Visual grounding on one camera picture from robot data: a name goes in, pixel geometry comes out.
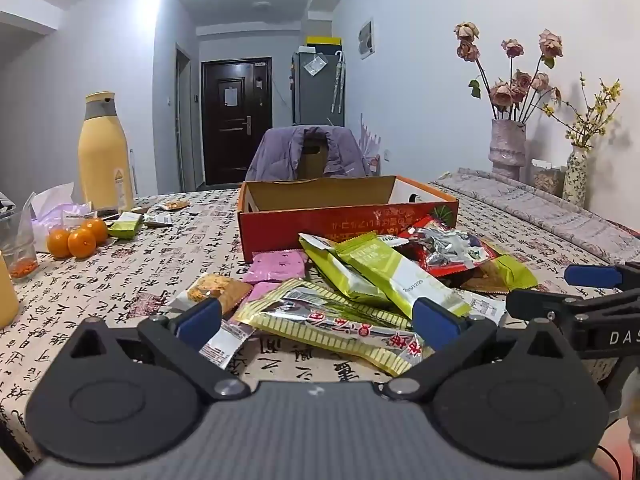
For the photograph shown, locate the green zigzag-edge snack packet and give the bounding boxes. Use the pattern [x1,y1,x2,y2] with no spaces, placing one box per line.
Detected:
[482,252,539,291]

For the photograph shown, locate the grey interior door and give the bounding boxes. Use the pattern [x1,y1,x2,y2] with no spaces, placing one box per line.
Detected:
[175,44,194,193]

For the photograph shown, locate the wooden chair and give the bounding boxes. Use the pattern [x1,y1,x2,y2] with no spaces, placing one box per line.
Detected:
[295,132,332,180]

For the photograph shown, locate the folded patterned blanket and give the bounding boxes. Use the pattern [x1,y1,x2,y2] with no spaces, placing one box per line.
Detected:
[430,167,640,267]

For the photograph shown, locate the calligraphy print tablecloth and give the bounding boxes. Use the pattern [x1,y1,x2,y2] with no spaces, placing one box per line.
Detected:
[0,172,640,466]

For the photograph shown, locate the yellow flower branches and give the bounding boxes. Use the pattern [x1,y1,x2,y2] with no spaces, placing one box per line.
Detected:
[542,74,623,150]

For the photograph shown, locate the pink decoration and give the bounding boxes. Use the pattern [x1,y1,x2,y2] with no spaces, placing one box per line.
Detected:
[360,114,384,159]

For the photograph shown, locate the silver foil snack packet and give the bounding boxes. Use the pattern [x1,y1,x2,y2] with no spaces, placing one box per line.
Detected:
[412,226,493,278]

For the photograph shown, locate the dark entrance door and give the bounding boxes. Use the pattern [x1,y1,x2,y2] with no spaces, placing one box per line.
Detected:
[201,57,273,186]

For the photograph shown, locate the grey refrigerator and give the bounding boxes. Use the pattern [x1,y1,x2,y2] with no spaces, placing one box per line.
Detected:
[291,45,346,127]

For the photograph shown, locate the orange tangerine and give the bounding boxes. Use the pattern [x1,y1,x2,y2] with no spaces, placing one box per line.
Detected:
[82,217,109,246]
[47,227,71,260]
[67,228,97,260]

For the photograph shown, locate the clear glass cup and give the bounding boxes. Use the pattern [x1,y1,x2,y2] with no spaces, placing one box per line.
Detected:
[0,208,39,281]

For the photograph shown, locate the red snack packet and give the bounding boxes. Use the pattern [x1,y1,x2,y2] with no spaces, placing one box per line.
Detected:
[397,214,451,243]

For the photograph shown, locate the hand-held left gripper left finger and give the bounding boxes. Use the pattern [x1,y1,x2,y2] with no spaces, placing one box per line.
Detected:
[57,297,252,402]

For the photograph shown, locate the small green snack packet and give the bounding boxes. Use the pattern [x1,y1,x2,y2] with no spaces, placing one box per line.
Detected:
[107,211,145,239]

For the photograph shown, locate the dried pink roses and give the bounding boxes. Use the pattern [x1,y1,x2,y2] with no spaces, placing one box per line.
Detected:
[454,22,565,122]

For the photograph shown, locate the pink snack packet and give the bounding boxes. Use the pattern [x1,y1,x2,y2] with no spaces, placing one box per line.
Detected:
[242,251,307,283]
[235,281,282,318]

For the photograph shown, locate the floral white vase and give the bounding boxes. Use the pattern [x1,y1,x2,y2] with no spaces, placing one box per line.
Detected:
[562,146,588,209]

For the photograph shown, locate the glass jar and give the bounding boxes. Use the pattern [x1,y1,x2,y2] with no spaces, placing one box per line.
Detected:
[530,159,567,196]

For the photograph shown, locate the long green red-print packet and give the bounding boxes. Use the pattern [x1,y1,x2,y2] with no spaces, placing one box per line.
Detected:
[235,278,437,378]

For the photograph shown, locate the wall picture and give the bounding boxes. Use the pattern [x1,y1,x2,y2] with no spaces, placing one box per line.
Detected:
[358,19,376,59]

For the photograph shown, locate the white folded umbrella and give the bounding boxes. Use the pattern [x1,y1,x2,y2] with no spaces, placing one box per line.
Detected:
[331,51,346,114]

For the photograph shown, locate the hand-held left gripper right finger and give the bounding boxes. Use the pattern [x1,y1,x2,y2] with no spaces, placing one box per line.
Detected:
[384,297,593,403]

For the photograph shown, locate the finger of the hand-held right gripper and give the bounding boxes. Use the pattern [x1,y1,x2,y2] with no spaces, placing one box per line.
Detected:
[505,287,608,329]
[564,261,640,292]

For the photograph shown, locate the pink ceramic vase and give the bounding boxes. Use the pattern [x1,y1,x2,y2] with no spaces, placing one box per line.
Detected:
[489,119,527,181]

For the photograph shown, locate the light green snack packet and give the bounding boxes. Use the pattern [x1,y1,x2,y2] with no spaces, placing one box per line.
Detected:
[298,232,396,307]
[336,232,471,322]

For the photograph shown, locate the yellow bottle with grey collar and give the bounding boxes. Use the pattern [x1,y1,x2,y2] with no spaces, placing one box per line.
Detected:
[77,91,135,212]

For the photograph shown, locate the orange cardboard box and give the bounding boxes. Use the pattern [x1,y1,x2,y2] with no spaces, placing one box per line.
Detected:
[237,175,460,264]

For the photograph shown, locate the purple padded jacket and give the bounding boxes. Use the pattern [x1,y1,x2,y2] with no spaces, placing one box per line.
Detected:
[245,124,373,182]

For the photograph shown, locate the clear plastic bag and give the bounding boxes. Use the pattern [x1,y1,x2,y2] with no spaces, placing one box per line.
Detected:
[30,182,96,236]

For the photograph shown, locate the yellow cup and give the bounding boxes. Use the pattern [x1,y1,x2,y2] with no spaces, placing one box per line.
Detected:
[0,252,20,329]

